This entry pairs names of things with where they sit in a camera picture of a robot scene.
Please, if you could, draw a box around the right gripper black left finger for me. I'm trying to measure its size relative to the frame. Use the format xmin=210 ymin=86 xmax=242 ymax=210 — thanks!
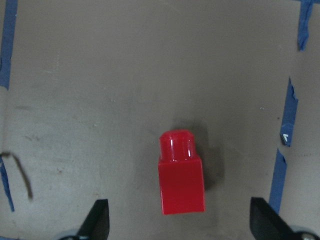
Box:
xmin=76 ymin=199 xmax=110 ymax=240

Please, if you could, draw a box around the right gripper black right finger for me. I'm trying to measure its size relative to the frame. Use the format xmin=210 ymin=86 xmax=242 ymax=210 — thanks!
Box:
xmin=250 ymin=197 xmax=298 ymax=240

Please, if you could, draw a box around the red toy block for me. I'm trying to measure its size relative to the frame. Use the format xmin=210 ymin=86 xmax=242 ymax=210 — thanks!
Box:
xmin=158 ymin=129 xmax=206 ymax=215

